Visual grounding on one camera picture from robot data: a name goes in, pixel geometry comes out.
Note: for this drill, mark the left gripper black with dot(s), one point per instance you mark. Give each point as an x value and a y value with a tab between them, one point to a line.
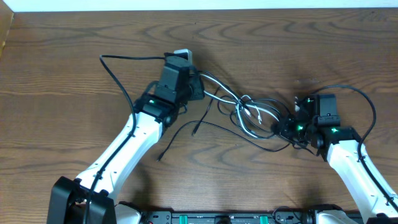
177	59

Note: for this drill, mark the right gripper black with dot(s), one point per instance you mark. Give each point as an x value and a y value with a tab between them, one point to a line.
286	127

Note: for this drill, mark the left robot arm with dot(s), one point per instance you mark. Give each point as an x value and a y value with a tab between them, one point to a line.
91	196

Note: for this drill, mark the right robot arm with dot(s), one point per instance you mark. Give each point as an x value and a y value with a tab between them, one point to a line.
316	123

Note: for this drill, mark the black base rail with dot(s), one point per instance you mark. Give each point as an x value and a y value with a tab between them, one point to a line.
224	217

